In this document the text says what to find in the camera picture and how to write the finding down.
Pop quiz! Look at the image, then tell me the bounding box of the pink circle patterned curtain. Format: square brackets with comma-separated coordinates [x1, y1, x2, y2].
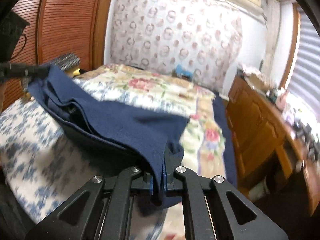
[110, 0, 242, 91]

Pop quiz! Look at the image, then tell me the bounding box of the yellow plush toy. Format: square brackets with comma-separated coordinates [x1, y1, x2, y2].
[65, 68, 87, 78]

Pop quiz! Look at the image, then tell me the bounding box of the navy blue printed t-shirt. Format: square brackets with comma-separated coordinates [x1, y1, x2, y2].
[28, 65, 189, 208]

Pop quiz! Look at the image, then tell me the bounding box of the beige tied side curtain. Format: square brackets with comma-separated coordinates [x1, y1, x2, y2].
[261, 0, 281, 77]

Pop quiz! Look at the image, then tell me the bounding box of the red wooden louvered wardrobe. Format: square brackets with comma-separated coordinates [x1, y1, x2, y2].
[0, 0, 116, 111]

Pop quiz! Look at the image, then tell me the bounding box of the blue object behind bed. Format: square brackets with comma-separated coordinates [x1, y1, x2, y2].
[174, 64, 193, 80]

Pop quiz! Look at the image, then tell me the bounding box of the floral bed blanket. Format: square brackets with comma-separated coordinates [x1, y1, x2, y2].
[75, 64, 230, 239]

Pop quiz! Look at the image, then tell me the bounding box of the wooden sideboard cabinet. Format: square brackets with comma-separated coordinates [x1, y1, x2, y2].
[226, 75, 319, 215]

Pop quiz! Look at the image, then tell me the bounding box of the dark circle patterned folded cloth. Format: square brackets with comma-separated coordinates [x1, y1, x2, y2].
[47, 53, 81, 72]

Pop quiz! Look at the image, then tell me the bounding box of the cardboard box on sideboard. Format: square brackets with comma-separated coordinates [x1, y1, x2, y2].
[244, 73, 275, 93]

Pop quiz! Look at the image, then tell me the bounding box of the blue floral white sheet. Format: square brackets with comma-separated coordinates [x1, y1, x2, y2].
[1, 78, 167, 239]

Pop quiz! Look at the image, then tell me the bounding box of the grey zebra window blind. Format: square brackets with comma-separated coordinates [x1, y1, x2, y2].
[288, 7, 319, 119]

